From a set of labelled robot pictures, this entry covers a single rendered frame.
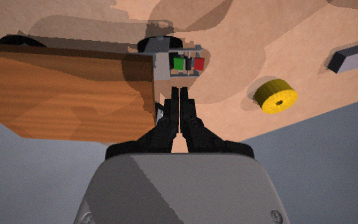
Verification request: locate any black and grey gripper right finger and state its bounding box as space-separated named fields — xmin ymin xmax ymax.
xmin=180 ymin=87 xmax=254 ymax=158

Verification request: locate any dark grey rectangular block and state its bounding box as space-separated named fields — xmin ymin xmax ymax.
xmin=328 ymin=45 xmax=358 ymax=74

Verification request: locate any yellow short cylinder with centre hole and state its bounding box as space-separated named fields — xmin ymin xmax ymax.
xmin=255 ymin=79 xmax=298 ymax=114

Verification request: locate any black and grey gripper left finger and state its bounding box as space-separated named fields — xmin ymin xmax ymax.
xmin=105 ymin=87 xmax=179 ymax=160

